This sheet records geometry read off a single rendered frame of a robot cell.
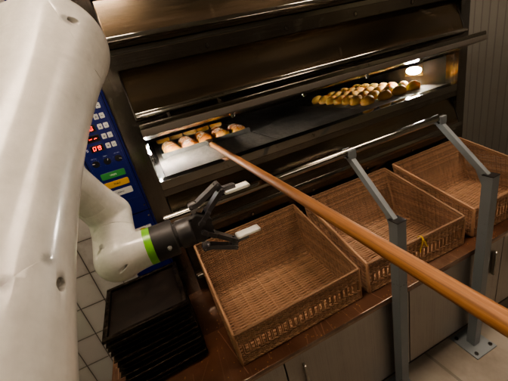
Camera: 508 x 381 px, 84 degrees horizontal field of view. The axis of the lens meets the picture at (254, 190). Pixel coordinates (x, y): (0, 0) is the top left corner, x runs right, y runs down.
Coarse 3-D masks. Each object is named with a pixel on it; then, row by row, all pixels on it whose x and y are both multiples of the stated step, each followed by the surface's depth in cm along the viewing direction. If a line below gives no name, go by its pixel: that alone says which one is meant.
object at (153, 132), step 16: (448, 48) 141; (384, 64) 130; (400, 64) 137; (336, 80) 123; (352, 80) 147; (272, 96) 114; (288, 96) 118; (208, 112) 107; (224, 112) 108; (240, 112) 125; (160, 128) 102; (176, 128) 104
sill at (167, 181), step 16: (416, 96) 163; (432, 96) 166; (368, 112) 153; (384, 112) 156; (320, 128) 145; (336, 128) 147; (272, 144) 137; (288, 144) 140; (224, 160) 130; (176, 176) 124; (192, 176) 126
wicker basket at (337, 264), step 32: (288, 224) 147; (224, 256) 137; (256, 256) 142; (288, 256) 148; (320, 256) 139; (224, 288) 137; (256, 288) 135; (320, 288) 107; (352, 288) 120; (224, 320) 107; (256, 320) 118; (288, 320) 104; (320, 320) 111; (256, 352) 103
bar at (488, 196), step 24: (432, 120) 120; (360, 144) 110; (456, 144) 119; (312, 168) 104; (360, 168) 107; (480, 168) 113; (240, 192) 96; (168, 216) 89; (480, 216) 119; (480, 240) 122; (480, 264) 126; (480, 288) 130; (456, 336) 152; (480, 336) 149; (408, 360) 125
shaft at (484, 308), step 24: (216, 144) 150; (288, 192) 79; (336, 216) 61; (360, 240) 54; (384, 240) 50; (408, 264) 45; (432, 288) 41; (456, 288) 38; (480, 312) 35; (504, 312) 34
